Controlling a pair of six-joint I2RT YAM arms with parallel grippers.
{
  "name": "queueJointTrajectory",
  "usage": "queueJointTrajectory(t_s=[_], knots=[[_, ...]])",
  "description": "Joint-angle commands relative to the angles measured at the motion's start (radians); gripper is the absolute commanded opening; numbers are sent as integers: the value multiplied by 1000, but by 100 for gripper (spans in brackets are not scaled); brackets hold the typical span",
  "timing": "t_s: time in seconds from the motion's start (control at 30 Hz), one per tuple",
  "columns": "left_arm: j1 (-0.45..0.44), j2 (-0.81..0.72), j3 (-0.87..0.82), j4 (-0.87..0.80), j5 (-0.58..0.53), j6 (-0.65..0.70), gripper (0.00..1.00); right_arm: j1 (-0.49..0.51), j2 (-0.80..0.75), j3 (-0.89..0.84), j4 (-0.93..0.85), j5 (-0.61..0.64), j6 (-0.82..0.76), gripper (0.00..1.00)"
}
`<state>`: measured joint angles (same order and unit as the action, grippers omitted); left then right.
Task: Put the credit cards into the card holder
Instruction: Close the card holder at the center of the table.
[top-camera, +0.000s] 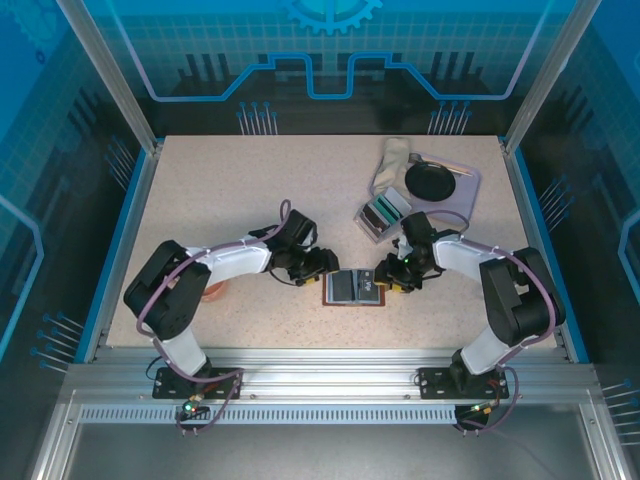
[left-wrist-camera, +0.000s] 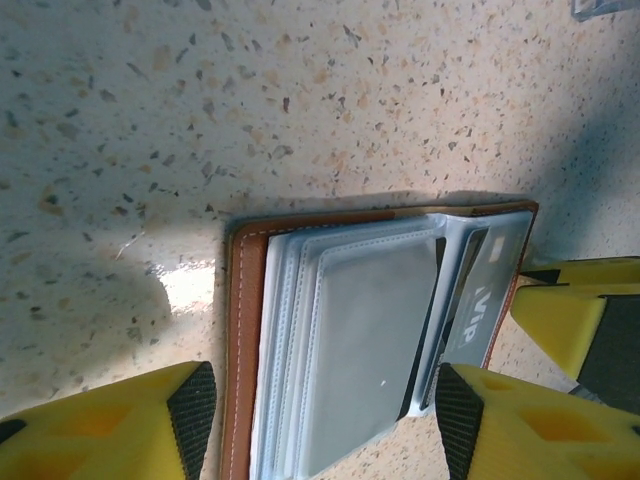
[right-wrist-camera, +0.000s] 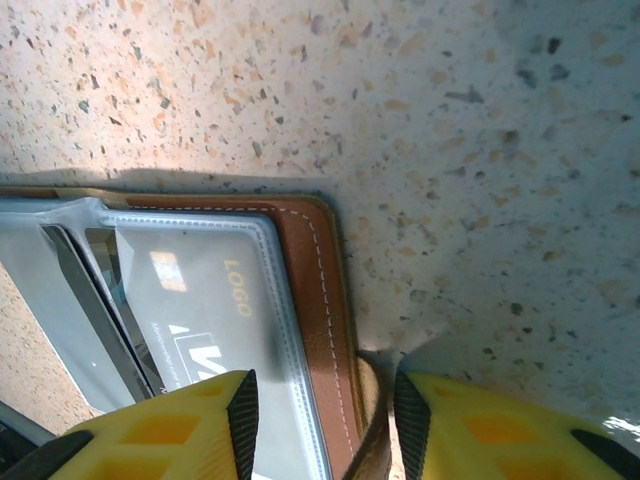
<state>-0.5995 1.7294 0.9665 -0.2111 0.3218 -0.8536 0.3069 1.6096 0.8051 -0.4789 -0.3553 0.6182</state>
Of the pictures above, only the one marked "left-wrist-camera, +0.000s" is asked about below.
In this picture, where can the brown leather card holder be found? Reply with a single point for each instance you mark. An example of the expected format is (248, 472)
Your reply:
(250, 300)

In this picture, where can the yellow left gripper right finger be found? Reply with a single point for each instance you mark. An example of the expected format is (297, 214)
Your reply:
(540, 440)

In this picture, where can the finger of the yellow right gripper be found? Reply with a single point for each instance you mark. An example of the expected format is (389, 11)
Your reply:
(560, 330)
(600, 277)

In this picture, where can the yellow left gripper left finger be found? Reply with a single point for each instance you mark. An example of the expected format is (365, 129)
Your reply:
(100, 440)

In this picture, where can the black VIP card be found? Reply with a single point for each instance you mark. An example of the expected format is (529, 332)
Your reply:
(480, 320)

